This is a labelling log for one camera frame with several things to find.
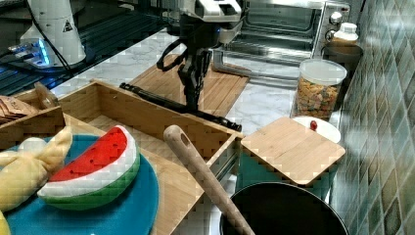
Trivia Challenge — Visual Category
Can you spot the dark grey cup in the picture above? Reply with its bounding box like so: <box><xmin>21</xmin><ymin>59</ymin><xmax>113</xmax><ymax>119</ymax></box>
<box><xmin>323</xmin><ymin>41</ymin><xmax>363</xmax><ymax>101</ymax></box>

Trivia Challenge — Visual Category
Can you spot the bamboo cutting board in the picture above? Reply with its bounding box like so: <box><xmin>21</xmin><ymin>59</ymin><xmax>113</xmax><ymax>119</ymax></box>
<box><xmin>129</xmin><ymin>65</ymin><xmax>249</xmax><ymax>117</ymax></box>

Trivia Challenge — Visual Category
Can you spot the white-capped orange supplement bottle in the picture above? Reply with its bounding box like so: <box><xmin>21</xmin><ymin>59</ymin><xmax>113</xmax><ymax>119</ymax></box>
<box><xmin>332</xmin><ymin>23</ymin><xmax>358</xmax><ymax>44</ymax></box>

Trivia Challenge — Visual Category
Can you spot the black utensil holder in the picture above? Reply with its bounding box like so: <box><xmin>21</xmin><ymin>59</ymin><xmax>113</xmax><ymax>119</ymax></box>
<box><xmin>231</xmin><ymin>182</ymin><xmax>348</xmax><ymax>235</ymax></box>

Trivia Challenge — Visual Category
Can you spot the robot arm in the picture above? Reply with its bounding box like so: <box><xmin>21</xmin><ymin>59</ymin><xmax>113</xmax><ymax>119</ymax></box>
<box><xmin>157</xmin><ymin>0</ymin><xmax>243</xmax><ymax>111</ymax></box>

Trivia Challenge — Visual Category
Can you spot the wooden tea bag tray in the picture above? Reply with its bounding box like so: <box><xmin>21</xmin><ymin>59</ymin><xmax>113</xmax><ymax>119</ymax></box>
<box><xmin>0</xmin><ymin>82</ymin><xmax>66</xmax><ymax>151</ymax></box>

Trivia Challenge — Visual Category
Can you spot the clear cereal jar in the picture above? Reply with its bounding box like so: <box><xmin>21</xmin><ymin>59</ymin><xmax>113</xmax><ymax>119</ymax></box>
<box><xmin>291</xmin><ymin>59</ymin><xmax>347</xmax><ymax>120</ymax></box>

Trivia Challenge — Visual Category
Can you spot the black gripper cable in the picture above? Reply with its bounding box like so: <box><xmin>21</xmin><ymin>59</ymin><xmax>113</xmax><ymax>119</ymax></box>
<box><xmin>156</xmin><ymin>37</ymin><xmax>190</xmax><ymax>72</ymax></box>

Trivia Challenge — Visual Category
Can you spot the wooden drawer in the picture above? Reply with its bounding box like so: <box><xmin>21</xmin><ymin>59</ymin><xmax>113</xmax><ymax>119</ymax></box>
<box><xmin>59</xmin><ymin>80</ymin><xmax>241</xmax><ymax>176</ymax></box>

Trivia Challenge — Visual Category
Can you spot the plush yellow banana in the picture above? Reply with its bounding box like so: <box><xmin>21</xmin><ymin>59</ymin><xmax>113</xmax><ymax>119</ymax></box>
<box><xmin>0</xmin><ymin>126</ymin><xmax>72</xmax><ymax>235</ymax></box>

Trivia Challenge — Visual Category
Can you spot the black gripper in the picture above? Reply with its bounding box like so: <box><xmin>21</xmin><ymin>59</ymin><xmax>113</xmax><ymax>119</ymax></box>
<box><xmin>178</xmin><ymin>48</ymin><xmax>212</xmax><ymax>110</ymax></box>

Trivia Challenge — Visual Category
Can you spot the teal canister with wooden lid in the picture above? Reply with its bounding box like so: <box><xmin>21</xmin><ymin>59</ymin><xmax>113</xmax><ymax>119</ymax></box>
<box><xmin>237</xmin><ymin>117</ymin><xmax>346</xmax><ymax>199</ymax></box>

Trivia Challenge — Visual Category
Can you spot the wooden spoon handle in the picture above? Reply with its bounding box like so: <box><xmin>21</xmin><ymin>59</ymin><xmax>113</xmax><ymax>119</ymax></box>
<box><xmin>163</xmin><ymin>124</ymin><xmax>255</xmax><ymax>235</ymax></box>

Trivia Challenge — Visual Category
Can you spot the plush watermelon slice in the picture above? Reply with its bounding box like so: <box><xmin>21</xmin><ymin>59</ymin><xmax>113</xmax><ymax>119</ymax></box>
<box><xmin>37</xmin><ymin>125</ymin><xmax>140</xmax><ymax>211</ymax></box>

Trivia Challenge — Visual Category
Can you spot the silver toaster oven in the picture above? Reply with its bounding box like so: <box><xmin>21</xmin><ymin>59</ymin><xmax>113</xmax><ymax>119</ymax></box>
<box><xmin>213</xmin><ymin>0</ymin><xmax>350</xmax><ymax>89</ymax></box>

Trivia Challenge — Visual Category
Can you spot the pink ceramic lidded bowl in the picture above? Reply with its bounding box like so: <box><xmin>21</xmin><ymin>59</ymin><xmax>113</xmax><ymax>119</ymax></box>
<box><xmin>294</xmin><ymin>117</ymin><xmax>342</xmax><ymax>143</ymax></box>

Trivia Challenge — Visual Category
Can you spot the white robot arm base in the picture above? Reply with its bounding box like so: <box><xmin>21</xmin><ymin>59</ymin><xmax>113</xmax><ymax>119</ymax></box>
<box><xmin>8</xmin><ymin>0</ymin><xmax>86</xmax><ymax>70</ymax></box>

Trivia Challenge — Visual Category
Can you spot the black drawer handle bar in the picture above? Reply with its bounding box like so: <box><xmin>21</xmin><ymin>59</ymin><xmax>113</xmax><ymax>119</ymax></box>
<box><xmin>119</xmin><ymin>82</ymin><xmax>242</xmax><ymax>131</ymax></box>

